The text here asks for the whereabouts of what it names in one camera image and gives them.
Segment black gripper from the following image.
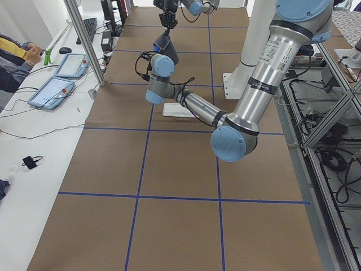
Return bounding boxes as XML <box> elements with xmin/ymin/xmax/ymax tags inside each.
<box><xmin>158</xmin><ymin>0</ymin><xmax>178</xmax><ymax>34</ymax></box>

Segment grey towel with blue trim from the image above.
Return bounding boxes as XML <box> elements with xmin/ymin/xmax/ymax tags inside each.
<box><xmin>153</xmin><ymin>31</ymin><xmax>179</xmax><ymax>65</ymax></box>

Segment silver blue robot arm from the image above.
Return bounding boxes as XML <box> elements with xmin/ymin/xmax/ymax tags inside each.
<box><xmin>153</xmin><ymin>0</ymin><xmax>219</xmax><ymax>36</ymax></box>
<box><xmin>141</xmin><ymin>1</ymin><xmax>334</xmax><ymax>162</ymax></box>

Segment wooden towel rack white base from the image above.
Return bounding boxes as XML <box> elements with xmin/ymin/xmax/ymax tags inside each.
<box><xmin>162</xmin><ymin>103</ymin><xmax>195</xmax><ymax>118</ymax></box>

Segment person's hand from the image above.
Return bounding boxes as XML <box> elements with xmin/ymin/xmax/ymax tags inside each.
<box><xmin>27</xmin><ymin>42</ymin><xmax>42</xmax><ymax>65</ymax></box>

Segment black monitor on stand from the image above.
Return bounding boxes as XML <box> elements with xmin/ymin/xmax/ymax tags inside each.
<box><xmin>100</xmin><ymin>0</ymin><xmax>127</xmax><ymax>37</ymax></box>

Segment black power adapter box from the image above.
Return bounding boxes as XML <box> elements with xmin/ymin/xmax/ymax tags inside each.
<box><xmin>101</xmin><ymin>30</ymin><xmax>113</xmax><ymax>52</ymax></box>

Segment black computer keyboard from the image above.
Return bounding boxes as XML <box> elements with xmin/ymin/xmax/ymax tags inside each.
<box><xmin>83</xmin><ymin>18</ymin><xmax>97</xmax><ymax>43</ymax></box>

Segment upper teach pendant tablet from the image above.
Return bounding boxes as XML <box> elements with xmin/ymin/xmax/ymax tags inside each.
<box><xmin>54</xmin><ymin>53</ymin><xmax>88</xmax><ymax>79</ymax></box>

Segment teach pendant tablet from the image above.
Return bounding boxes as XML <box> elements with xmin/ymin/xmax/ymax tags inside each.
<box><xmin>27</xmin><ymin>76</ymin><xmax>74</xmax><ymax>110</ymax></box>
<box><xmin>54</xmin><ymin>53</ymin><xmax>88</xmax><ymax>79</ymax></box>

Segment black computer mouse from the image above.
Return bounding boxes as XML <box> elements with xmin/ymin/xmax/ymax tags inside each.
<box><xmin>59</xmin><ymin>47</ymin><xmax>72</xmax><ymax>54</ymax></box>

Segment green plastic clamp tool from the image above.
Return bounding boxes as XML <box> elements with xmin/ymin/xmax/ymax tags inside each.
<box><xmin>43</xmin><ymin>49</ymin><xmax>52</xmax><ymax>65</ymax></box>

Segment lower teach pendant tablet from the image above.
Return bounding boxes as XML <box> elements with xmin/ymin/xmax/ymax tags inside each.
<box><xmin>27</xmin><ymin>76</ymin><xmax>74</xmax><ymax>110</ymax></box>

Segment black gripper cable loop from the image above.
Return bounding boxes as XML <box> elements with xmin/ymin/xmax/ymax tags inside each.
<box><xmin>180</xmin><ymin>2</ymin><xmax>211</xmax><ymax>24</ymax></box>

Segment white pedestal column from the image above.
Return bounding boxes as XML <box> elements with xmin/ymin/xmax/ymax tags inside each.
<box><xmin>223</xmin><ymin>0</ymin><xmax>276</xmax><ymax>99</ymax></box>

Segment aluminium frame post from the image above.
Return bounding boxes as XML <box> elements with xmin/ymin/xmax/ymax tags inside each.
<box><xmin>64</xmin><ymin>0</ymin><xmax>105</xmax><ymax>86</ymax></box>

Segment small black device with cable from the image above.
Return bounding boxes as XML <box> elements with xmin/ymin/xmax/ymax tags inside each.
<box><xmin>22</xmin><ymin>155</ymin><xmax>43</xmax><ymax>170</ymax></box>

